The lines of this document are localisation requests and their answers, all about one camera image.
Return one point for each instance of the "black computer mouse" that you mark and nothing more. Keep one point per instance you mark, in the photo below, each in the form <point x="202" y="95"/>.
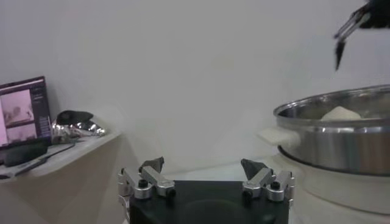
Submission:
<point x="26" y="153"/>

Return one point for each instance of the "black laptop with purple screen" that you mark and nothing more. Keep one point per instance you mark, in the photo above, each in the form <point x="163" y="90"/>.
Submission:
<point x="24" y="112"/>

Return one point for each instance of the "white side table with mouse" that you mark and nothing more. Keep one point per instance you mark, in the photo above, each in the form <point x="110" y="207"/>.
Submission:
<point x="76" y="170"/>

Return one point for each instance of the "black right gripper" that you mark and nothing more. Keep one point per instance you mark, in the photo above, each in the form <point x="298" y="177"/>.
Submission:
<point x="381" y="13"/>

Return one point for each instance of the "white steamed baozi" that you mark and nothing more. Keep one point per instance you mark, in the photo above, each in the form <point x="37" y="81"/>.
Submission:
<point x="339" y="114"/>

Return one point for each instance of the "shiny chrome headset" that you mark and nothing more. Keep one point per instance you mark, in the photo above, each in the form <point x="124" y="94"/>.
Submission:
<point x="76" y="124"/>

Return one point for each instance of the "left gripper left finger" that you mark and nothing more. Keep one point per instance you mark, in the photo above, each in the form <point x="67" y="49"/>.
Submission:
<point x="157" y="179"/>

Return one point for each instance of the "perforated steel steamer basket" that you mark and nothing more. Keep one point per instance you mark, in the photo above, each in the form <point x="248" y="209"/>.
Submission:
<point x="335" y="149"/>

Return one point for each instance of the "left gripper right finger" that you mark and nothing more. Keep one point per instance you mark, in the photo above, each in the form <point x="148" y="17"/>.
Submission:
<point x="259" y="179"/>

